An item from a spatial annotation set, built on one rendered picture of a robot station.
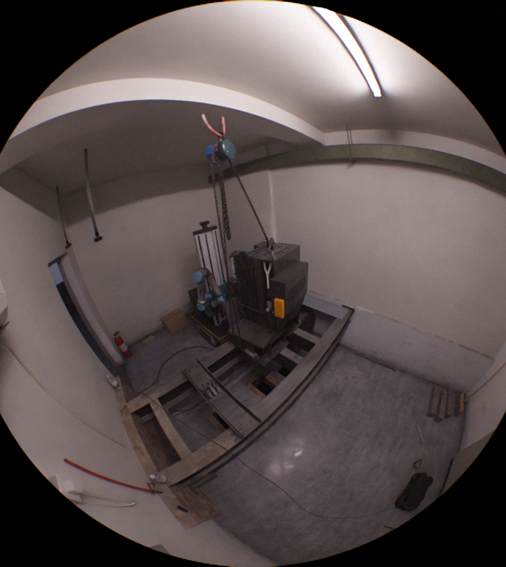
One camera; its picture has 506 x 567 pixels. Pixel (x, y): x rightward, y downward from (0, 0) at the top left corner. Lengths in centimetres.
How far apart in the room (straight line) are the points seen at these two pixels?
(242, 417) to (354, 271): 198
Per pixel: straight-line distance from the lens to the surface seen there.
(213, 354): 195
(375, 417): 244
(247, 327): 180
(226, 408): 157
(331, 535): 229
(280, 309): 137
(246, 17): 95
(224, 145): 117
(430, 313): 247
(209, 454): 150
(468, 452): 263
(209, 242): 239
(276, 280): 131
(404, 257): 218
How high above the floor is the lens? 208
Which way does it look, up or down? 27 degrees down
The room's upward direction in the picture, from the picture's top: 6 degrees counter-clockwise
